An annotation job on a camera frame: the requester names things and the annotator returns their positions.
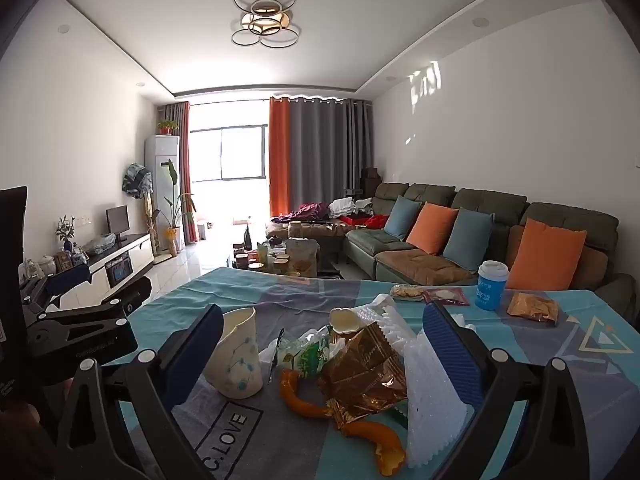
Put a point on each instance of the orange-brown snack packet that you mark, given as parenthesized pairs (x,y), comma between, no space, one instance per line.
(532,307)

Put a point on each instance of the green snack wrapper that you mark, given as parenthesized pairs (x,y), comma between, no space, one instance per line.
(305,355)

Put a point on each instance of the curled orange peel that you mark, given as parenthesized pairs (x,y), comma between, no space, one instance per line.
(375,440)

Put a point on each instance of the ship model in plastic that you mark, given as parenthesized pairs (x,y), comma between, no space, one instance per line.
(31,270)

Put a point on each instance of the blue paper cup white lid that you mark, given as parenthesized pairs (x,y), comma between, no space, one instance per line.
(491,287)

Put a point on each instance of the pile of clothes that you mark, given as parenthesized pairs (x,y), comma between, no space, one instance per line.
(320,210)

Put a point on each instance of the gold foil wrapper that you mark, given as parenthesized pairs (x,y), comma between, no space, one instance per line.
(365,370)

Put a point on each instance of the dark glass coffee table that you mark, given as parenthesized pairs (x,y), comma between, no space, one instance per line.
(330,267)

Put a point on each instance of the clear cookie packet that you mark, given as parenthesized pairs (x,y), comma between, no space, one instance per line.
(407,292)

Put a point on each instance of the teal grey tablecloth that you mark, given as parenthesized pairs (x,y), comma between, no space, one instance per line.
(325,287)

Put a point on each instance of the green-grey sectional sofa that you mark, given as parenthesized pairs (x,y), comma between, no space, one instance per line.
(500,200)

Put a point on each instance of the white blue-dotted paper cup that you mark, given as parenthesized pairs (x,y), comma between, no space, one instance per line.
(235,360)

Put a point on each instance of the long orange peel strip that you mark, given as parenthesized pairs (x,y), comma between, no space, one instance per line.
(297,395)

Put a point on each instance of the blue cushion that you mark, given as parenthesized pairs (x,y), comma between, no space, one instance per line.
(467,234)
(404,216)

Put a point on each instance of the white wall socket strip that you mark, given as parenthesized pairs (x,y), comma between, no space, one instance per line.
(83,220)

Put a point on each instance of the red cloth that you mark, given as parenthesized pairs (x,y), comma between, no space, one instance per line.
(376,221)

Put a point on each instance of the narrow grey orange curtain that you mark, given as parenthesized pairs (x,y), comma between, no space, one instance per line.
(182,170)

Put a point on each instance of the black monitor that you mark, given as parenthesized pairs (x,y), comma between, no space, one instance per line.
(117,220)

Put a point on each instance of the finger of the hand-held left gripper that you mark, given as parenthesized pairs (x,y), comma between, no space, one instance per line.
(115,305)
(67,279)

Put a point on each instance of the white standing air conditioner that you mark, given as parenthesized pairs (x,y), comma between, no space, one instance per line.
(161,185)

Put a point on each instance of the picture frame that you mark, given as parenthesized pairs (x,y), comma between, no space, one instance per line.
(63,261)

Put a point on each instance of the brown cardboard box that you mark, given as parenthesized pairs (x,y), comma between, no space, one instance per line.
(371,180)

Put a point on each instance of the orange cushion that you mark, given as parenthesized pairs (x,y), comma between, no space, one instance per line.
(547,255)
(431,227)

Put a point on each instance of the crumpled clear plastic bag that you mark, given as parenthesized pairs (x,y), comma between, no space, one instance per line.
(100,244)

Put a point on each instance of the cluster of storage jars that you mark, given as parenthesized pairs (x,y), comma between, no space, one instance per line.
(260,260)

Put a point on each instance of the wide orange grey curtain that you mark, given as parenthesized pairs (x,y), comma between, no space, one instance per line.
(320,160)

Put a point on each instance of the small potted plant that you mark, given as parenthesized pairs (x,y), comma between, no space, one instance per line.
(168,126)

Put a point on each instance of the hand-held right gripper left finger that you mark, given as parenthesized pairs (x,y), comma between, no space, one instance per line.
(195,355)

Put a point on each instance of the white TV cabinet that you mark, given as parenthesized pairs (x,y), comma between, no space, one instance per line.
(130,255)

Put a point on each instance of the covered standing fan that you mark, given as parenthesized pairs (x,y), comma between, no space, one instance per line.
(136,180)

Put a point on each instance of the white foam fruit net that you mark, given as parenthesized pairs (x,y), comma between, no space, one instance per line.
(430,410)

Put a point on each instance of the blue white porcelain pot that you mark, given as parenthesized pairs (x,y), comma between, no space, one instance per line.
(79,257)

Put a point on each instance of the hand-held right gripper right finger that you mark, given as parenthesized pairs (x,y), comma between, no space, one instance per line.
(450,355)

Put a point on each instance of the white ceramic jar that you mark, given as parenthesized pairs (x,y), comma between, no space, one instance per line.
(46,265)

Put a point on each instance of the tall plant in yellow vase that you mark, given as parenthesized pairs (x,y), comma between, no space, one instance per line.
(172,210)

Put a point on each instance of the red pastry packet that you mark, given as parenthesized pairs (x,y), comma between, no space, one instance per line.
(445,296)

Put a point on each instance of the plant in blue vase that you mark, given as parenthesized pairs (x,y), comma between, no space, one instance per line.
(65,232)

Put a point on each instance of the beige snack bag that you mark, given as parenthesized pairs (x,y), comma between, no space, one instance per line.
(301,257)

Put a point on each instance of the window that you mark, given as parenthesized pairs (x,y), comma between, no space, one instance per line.
(227,152)

